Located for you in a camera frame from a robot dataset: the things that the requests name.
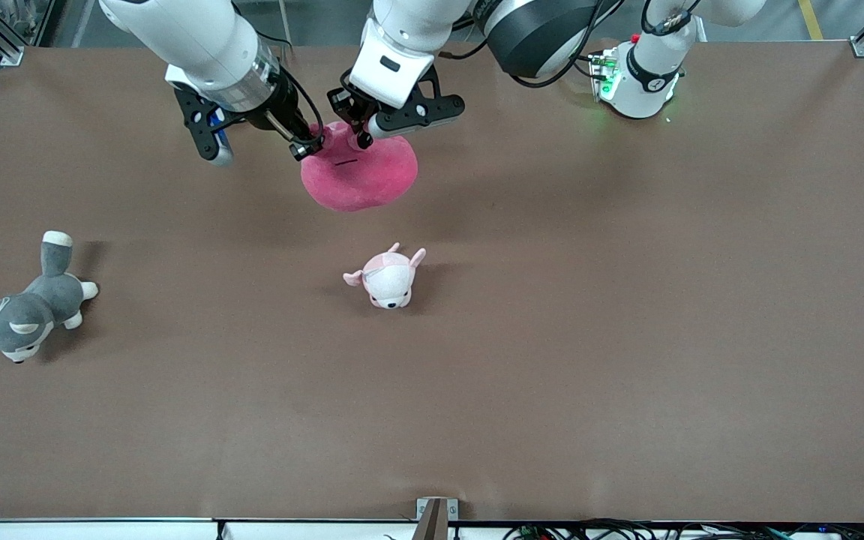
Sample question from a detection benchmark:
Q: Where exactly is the small metal table bracket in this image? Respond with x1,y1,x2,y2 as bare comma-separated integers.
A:
415,496,459,540

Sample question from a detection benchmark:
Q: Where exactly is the white table edge rail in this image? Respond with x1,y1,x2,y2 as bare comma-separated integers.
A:
0,516,504,540

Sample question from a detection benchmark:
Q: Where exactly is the hot pink round plush toy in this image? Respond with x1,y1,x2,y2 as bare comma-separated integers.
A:
301,121,419,212

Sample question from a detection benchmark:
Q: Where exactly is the light pink plush dog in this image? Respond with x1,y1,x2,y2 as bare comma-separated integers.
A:
343,242,427,310

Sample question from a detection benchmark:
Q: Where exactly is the brown table cover mat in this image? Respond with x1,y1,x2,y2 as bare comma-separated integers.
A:
0,41,864,524

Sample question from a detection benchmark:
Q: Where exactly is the tangled black cable bundle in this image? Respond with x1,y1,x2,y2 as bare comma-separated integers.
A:
503,517,864,540

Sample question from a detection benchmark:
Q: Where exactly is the grey husky plush toy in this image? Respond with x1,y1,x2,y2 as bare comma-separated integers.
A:
0,231,100,365

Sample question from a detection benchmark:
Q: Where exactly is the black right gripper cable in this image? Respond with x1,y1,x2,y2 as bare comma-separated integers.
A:
274,64,326,137

